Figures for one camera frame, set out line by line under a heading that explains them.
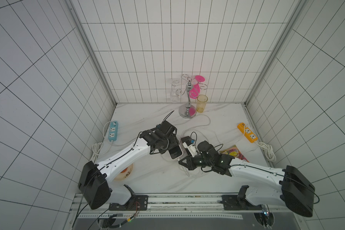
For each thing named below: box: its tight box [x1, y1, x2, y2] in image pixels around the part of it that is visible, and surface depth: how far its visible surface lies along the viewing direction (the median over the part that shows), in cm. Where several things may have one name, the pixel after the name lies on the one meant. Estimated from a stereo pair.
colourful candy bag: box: [219, 144, 250, 163], surface depth 90 cm
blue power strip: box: [108, 120, 119, 142], surface depth 102 cm
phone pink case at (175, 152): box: [167, 144, 184, 160], surface depth 77 cm
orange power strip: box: [236, 122, 259, 144], surface depth 99 cm
